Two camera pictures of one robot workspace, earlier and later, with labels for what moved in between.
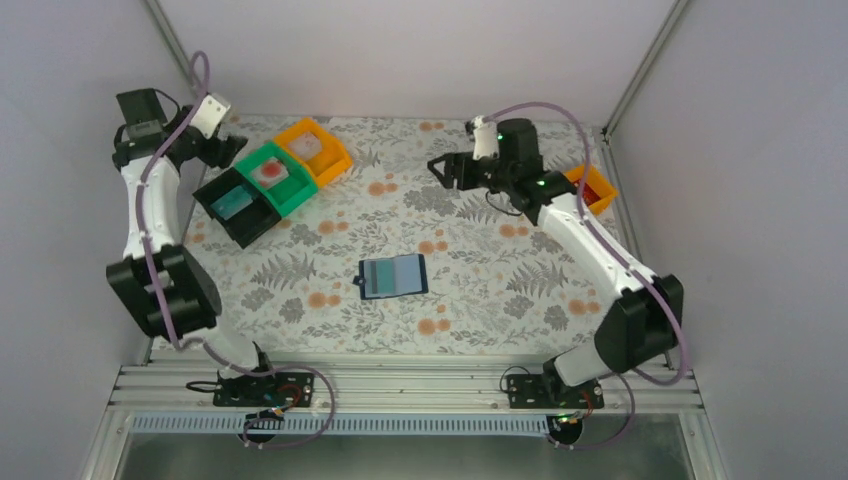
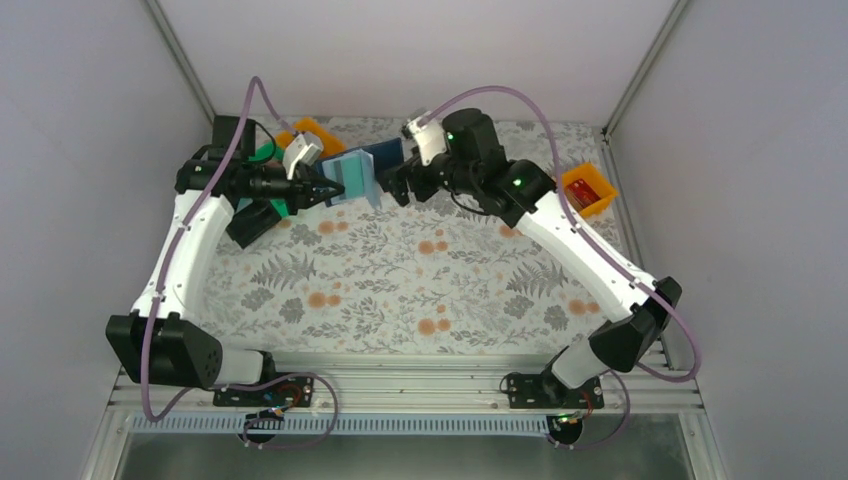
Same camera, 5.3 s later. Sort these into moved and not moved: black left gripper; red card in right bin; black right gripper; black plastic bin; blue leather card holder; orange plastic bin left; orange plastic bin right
Moved: black left gripper; blue leather card holder; black right gripper
Not moved: orange plastic bin right; red card in right bin; black plastic bin; orange plastic bin left
